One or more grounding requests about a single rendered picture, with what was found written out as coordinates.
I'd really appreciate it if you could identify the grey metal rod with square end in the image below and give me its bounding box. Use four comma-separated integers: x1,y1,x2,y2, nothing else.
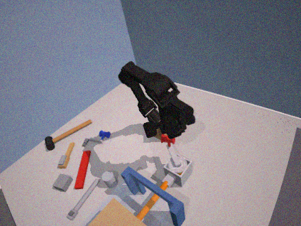
67,179,100,220

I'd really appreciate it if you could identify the black-headed mallet with wooden handle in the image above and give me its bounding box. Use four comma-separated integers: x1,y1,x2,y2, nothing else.
45,120,92,151

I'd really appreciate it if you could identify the blue flat bar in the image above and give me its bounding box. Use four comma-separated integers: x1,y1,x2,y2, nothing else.
126,167,185,223

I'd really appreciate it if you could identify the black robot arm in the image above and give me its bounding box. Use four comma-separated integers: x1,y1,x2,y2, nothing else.
119,61,194,139

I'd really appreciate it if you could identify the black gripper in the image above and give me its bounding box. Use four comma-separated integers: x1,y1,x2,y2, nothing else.
143,111,195,138

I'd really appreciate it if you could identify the grey cylinder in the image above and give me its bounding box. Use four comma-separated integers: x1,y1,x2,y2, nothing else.
102,171,118,188

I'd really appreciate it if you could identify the grey crank handle with blue knob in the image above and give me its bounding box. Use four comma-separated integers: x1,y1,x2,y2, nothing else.
83,131,111,147

